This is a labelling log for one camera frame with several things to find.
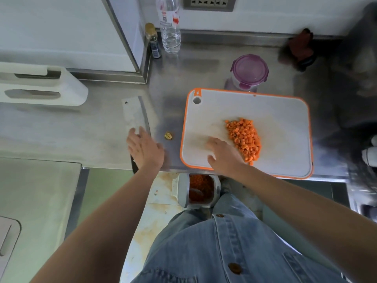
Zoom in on person's right hand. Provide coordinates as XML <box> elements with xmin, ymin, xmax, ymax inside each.
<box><xmin>205</xmin><ymin>137</ymin><xmax>247</xmax><ymax>177</ymax></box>

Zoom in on person's left hand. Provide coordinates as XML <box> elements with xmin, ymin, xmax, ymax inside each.
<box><xmin>126</xmin><ymin>126</ymin><xmax>165</xmax><ymax>173</ymax></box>

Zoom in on pile of diced carrot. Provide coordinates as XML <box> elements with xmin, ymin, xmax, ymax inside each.
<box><xmin>225</xmin><ymin>118</ymin><xmax>262</xmax><ymax>166</ymax></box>

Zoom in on black-handled kitchen knife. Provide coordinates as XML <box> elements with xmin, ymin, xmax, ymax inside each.
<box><xmin>121</xmin><ymin>96</ymin><xmax>152</xmax><ymax>174</ymax></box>

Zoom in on purple lidded container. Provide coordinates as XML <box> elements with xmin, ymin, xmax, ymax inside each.
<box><xmin>230</xmin><ymin>54</ymin><xmax>269</xmax><ymax>92</ymax></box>

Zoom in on person's right forearm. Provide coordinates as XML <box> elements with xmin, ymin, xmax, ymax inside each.
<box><xmin>232</xmin><ymin>165</ymin><xmax>377</xmax><ymax>283</ymax></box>

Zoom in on person's left forearm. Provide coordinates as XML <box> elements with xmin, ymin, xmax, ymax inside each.
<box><xmin>29</xmin><ymin>166</ymin><xmax>159</xmax><ymax>283</ymax></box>

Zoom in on grey right shoe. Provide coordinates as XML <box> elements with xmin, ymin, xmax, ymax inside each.
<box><xmin>219</xmin><ymin>178</ymin><xmax>233</xmax><ymax>195</ymax></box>

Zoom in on blue denim trousers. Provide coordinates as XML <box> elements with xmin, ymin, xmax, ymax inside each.
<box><xmin>174</xmin><ymin>193</ymin><xmax>263</xmax><ymax>227</ymax></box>

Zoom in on white waste bin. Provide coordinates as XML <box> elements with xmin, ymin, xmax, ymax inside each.
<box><xmin>172</xmin><ymin>173</ymin><xmax>221</xmax><ymax>209</ymax></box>

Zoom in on pale green cabinet front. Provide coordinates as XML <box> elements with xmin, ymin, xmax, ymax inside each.
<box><xmin>262</xmin><ymin>179</ymin><xmax>351</xmax><ymax>272</ymax></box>
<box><xmin>64</xmin><ymin>167</ymin><xmax>135</xmax><ymax>236</ymax></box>

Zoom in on white orange-rimmed cutting board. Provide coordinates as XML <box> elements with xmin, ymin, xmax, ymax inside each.
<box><xmin>179</xmin><ymin>87</ymin><xmax>314</xmax><ymax>180</ymax></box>

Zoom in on blue denim shirt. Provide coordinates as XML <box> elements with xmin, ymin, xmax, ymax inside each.
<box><xmin>131</xmin><ymin>213</ymin><xmax>348</xmax><ymax>283</ymax></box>

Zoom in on small gold-capped bottle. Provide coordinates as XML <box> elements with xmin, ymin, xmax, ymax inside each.
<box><xmin>145</xmin><ymin>22</ymin><xmax>162</xmax><ymax>60</ymax></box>

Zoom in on clear plastic water bottle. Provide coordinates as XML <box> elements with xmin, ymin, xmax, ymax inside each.
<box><xmin>156</xmin><ymin>0</ymin><xmax>182</xmax><ymax>55</ymax></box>

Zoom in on dark red cloth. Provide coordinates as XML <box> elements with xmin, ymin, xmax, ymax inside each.
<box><xmin>287</xmin><ymin>28</ymin><xmax>317</xmax><ymax>72</ymax></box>

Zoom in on group of seasoning bottles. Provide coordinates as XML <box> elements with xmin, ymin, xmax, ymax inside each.
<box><xmin>361</xmin><ymin>135</ymin><xmax>377</xmax><ymax>168</ymax></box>

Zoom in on pale board with handle slot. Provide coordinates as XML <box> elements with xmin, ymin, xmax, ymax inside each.
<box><xmin>0</xmin><ymin>216</ymin><xmax>22</xmax><ymax>279</ymax></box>

